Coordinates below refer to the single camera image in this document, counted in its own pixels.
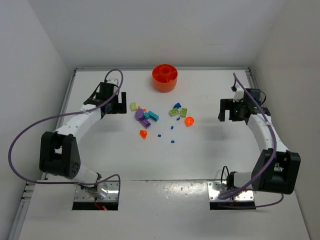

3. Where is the green square lego brick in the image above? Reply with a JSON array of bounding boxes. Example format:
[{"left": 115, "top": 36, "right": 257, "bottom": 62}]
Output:
[{"left": 129, "top": 102, "right": 138, "bottom": 112}]

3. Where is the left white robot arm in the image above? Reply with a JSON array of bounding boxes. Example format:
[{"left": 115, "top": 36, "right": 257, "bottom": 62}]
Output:
[{"left": 39, "top": 82, "right": 127, "bottom": 188}]

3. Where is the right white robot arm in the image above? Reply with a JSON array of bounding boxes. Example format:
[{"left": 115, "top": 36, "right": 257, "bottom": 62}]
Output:
[{"left": 218, "top": 97, "right": 301, "bottom": 195}]

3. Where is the purple rounded lego piece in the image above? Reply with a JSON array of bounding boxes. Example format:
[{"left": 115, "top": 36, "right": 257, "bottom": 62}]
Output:
[{"left": 135, "top": 108, "right": 144, "bottom": 121}]

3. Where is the short teal lego brick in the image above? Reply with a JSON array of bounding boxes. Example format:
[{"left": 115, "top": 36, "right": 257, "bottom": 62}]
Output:
[{"left": 144, "top": 112, "right": 150, "bottom": 120}]

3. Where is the purple flat lego plate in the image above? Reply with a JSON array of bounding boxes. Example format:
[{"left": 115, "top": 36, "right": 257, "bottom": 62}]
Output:
[{"left": 139, "top": 116, "right": 151, "bottom": 129}]

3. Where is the long teal lego brick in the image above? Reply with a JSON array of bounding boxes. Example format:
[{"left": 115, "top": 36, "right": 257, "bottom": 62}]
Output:
[{"left": 148, "top": 111, "right": 159, "bottom": 122}]

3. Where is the orange round cone piece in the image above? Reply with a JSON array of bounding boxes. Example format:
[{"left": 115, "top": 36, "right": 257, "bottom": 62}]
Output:
[{"left": 184, "top": 116, "right": 195, "bottom": 127}]

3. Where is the orange heart-shaped piece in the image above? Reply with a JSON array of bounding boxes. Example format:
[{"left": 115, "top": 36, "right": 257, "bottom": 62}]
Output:
[{"left": 139, "top": 130, "right": 148, "bottom": 139}]

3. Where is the orange divided round container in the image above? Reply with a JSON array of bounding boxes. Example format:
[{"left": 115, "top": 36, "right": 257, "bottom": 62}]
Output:
[{"left": 152, "top": 64, "right": 178, "bottom": 92}]

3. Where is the blue curved lego piece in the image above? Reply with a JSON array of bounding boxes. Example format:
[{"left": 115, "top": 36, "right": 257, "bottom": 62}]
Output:
[{"left": 173, "top": 102, "right": 182, "bottom": 109}]

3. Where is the green lego brick upside-down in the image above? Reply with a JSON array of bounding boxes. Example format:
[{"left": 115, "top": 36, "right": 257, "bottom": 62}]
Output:
[{"left": 169, "top": 108, "right": 179, "bottom": 117}]

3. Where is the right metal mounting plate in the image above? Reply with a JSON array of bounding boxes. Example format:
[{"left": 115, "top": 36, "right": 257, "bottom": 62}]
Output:
[{"left": 207, "top": 181, "right": 255, "bottom": 202}]

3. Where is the metal mounting plate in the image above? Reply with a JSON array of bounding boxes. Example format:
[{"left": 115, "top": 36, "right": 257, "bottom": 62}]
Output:
[
  {"left": 207, "top": 181, "right": 255, "bottom": 202},
  {"left": 74, "top": 181, "right": 120, "bottom": 203}
]

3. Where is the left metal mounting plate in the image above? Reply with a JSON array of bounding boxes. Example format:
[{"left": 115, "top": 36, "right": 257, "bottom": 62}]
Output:
[{"left": 74, "top": 181, "right": 120, "bottom": 203}]

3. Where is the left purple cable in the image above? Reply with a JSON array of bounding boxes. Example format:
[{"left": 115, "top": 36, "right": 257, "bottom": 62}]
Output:
[{"left": 8, "top": 69, "right": 124, "bottom": 186}]

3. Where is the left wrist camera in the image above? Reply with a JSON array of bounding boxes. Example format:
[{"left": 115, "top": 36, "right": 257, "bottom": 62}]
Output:
[{"left": 105, "top": 78, "right": 119, "bottom": 86}]

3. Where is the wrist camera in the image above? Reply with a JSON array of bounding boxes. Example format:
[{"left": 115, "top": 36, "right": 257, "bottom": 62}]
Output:
[
  {"left": 105, "top": 78, "right": 119, "bottom": 86},
  {"left": 231, "top": 84, "right": 244, "bottom": 103}
]

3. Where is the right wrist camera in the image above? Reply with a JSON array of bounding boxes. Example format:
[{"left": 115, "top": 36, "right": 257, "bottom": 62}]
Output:
[{"left": 231, "top": 84, "right": 244, "bottom": 103}]

